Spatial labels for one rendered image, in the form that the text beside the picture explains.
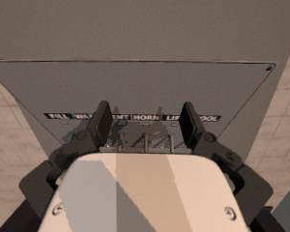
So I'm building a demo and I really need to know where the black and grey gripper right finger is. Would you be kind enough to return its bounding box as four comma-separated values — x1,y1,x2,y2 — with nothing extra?
179,102,274,228

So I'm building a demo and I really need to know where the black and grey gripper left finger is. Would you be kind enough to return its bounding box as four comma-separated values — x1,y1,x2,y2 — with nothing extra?
18,101,113,221

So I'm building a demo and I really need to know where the grey switch console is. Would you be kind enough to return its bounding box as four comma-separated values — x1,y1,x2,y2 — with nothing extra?
0,59,279,153

